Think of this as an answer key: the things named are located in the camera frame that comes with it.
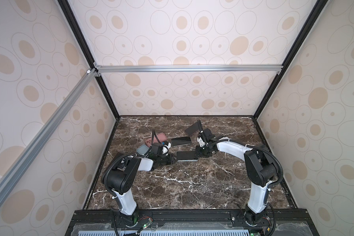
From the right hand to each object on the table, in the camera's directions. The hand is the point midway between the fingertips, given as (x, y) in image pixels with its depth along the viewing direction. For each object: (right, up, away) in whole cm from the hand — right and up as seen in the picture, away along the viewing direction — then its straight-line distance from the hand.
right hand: (196, 154), depth 95 cm
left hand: (-10, -1, -3) cm, 11 cm away
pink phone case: (-25, +11, +13) cm, 30 cm away
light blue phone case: (-36, +3, +5) cm, 36 cm away
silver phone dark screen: (-10, +8, +11) cm, 17 cm away
